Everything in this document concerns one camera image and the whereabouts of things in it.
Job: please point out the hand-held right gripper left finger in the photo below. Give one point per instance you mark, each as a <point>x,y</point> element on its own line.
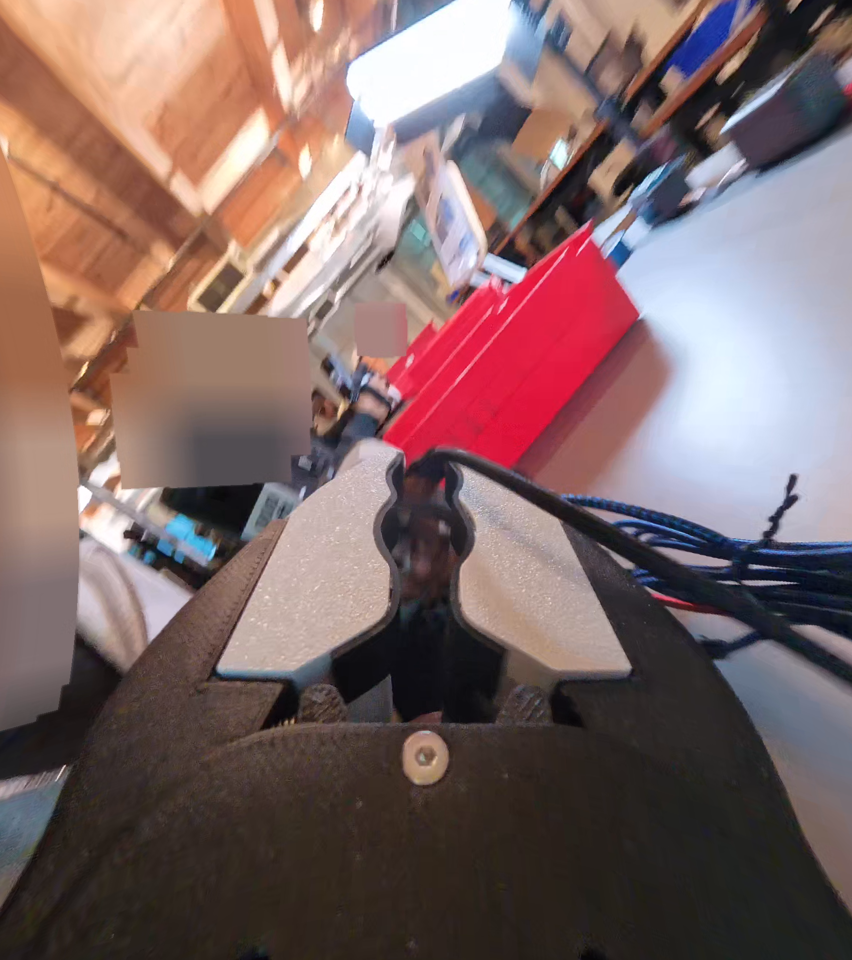
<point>306,585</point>

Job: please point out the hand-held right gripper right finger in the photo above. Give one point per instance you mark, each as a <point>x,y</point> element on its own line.
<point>538,600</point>

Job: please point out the red plastic bin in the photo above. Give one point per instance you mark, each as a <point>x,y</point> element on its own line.
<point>516,360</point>

